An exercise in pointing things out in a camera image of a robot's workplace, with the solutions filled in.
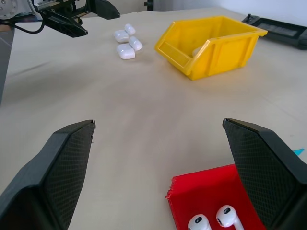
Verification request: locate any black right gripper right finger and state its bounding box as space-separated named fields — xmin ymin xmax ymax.
xmin=222 ymin=117 xmax=307 ymax=230

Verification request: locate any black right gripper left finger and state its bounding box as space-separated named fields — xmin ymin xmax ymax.
xmin=0 ymin=119 xmax=96 ymax=230

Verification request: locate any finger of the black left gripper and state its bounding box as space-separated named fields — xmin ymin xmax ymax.
xmin=92 ymin=0 xmax=120 ymax=20
xmin=41 ymin=9 xmax=89 ymax=38

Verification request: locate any yellow plastic bin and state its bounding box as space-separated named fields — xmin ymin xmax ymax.
xmin=154 ymin=15 xmax=268 ymax=81

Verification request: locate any white earbud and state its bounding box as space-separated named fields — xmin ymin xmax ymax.
xmin=187 ymin=214 xmax=213 ymax=230
xmin=215 ymin=205 xmax=245 ymax=230

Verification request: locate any red plastic tray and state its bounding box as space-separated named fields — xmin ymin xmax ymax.
xmin=165 ymin=163 xmax=267 ymax=230

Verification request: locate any black flat device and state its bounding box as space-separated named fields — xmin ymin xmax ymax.
xmin=241 ymin=13 xmax=307 ymax=51

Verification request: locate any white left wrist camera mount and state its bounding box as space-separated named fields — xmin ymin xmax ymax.
xmin=29 ymin=0 xmax=46 ymax=17

